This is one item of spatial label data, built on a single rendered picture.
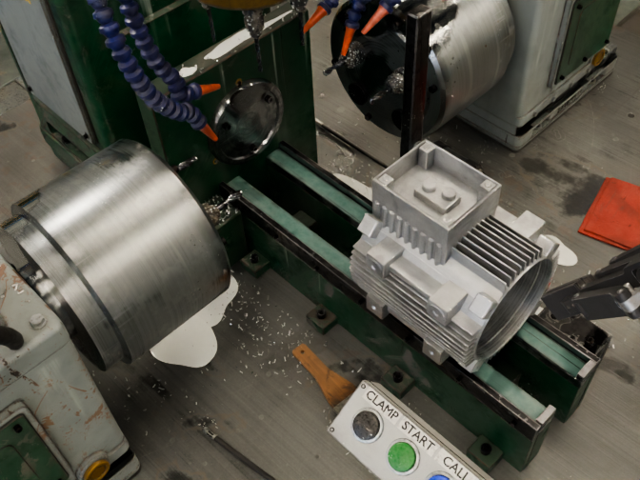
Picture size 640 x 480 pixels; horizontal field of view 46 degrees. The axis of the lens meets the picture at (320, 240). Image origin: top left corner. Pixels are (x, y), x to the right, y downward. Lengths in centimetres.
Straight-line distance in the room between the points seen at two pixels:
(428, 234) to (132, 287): 35
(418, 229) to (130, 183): 35
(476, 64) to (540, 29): 15
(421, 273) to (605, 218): 53
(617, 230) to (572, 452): 42
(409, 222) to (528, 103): 56
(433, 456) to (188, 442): 45
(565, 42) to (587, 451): 68
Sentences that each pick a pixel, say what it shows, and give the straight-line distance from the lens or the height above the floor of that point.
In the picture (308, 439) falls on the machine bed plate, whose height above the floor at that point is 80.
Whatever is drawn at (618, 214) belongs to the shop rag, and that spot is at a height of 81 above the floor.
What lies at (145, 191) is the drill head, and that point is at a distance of 94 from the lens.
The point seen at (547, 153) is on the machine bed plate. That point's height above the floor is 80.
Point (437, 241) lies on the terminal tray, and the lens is 91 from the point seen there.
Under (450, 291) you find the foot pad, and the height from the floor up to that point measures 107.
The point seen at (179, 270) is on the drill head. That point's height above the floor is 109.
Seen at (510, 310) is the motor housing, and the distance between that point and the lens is 106.
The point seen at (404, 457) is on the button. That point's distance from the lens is 81.
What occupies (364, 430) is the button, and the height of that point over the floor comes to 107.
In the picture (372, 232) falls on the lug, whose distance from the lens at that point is 96.
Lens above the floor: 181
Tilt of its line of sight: 50 degrees down
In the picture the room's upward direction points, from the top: 4 degrees counter-clockwise
